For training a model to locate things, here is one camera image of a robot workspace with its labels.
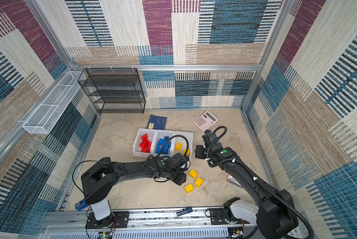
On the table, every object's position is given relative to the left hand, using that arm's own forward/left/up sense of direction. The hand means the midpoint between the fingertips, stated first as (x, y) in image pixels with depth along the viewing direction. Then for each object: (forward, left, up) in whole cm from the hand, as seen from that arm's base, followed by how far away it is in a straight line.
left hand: (184, 177), depth 83 cm
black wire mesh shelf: (+59, +49, +15) cm, 78 cm away
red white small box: (0, -26, -2) cm, 26 cm away
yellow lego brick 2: (-2, -8, -1) cm, 8 cm away
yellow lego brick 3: (-5, -2, -1) cm, 6 cm away
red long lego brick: (+22, +24, +1) cm, 33 cm away
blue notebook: (+42, +20, -2) cm, 47 cm away
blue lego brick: (+18, +16, -1) cm, 24 cm away
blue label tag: (-16, +1, -2) cm, 16 cm away
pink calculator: (+42, -17, -1) cm, 45 cm away
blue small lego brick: (+20, +10, +1) cm, 23 cm away
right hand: (+10, -9, +9) cm, 16 cm away
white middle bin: (+28, +17, +3) cm, 32 cm away
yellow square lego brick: (+7, -2, +14) cm, 16 cm away
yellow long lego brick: (+22, +3, -2) cm, 22 cm away
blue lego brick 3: (+18, +11, -2) cm, 21 cm away
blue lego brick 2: (+27, +11, -1) cm, 30 cm away
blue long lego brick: (+25, +14, -2) cm, 29 cm away
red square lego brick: (+27, +25, 0) cm, 37 cm away
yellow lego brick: (+2, -5, +1) cm, 5 cm away
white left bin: (+18, +29, -1) cm, 35 cm away
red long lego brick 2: (+20, +22, 0) cm, 29 cm away
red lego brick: (+18, +24, +1) cm, 30 cm away
